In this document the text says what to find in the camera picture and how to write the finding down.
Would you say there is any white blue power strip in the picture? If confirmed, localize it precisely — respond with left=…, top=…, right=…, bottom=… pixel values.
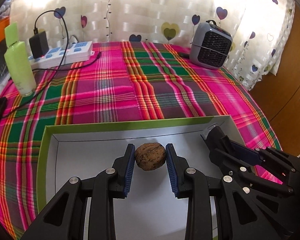
left=29, top=41, right=94, bottom=69

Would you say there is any green white cardboard box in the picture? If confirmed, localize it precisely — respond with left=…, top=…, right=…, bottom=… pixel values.
left=36, top=115, right=244, bottom=239

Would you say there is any heart patterned curtain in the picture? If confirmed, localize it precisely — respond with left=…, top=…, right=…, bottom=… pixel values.
left=10, top=0, right=295, bottom=90

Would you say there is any green lotion bottle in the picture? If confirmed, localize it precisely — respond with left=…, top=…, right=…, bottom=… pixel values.
left=4, top=22, right=37, bottom=97

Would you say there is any wooden wardrobe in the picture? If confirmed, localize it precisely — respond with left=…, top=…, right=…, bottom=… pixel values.
left=250, top=7, right=300, bottom=155

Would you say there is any black power adapter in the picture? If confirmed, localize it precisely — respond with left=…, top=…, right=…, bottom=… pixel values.
left=29, top=31, right=49, bottom=59

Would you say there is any black charging cable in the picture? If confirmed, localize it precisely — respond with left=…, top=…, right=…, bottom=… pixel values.
left=0, top=10, right=102, bottom=119

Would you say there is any brown walnut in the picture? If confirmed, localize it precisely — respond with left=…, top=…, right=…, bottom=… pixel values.
left=134, top=142, right=166, bottom=171

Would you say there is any grey portable heater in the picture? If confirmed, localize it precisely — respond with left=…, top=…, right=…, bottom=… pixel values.
left=189, top=20, right=232, bottom=70

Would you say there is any black rectangular device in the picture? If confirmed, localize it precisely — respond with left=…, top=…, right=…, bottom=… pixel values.
left=202, top=123, right=218, bottom=138

